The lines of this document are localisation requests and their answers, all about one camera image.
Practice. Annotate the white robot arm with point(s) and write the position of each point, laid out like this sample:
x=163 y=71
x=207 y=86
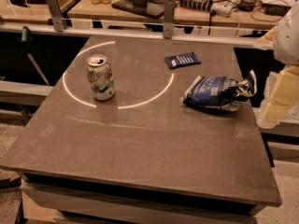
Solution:
x=286 y=42

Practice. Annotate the brown table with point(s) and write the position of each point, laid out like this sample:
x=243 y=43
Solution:
x=142 y=155

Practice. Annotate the left metal bracket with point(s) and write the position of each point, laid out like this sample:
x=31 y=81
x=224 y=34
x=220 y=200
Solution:
x=56 y=15

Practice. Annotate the right metal bracket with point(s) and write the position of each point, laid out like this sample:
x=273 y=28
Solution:
x=169 y=11

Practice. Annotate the green soda can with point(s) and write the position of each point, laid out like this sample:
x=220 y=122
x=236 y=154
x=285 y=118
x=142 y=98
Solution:
x=99 y=74

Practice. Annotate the metal rail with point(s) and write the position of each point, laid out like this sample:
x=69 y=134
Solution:
x=233 y=40

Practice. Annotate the dark blue snack packet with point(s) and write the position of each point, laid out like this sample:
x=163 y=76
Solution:
x=182 y=60

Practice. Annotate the metal bracket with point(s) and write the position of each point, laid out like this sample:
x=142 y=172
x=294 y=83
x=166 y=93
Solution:
x=169 y=11
x=56 y=15

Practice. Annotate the green handled tool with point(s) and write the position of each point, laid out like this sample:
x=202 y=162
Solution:
x=24 y=41

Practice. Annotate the blue chip bag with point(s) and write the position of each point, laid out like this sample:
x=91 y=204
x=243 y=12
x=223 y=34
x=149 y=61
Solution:
x=223 y=93

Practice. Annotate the black monitor stand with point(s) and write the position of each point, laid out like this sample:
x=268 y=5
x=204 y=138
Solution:
x=140 y=7

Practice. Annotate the power strip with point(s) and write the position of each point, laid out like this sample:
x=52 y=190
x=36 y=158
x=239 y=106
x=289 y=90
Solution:
x=222 y=10

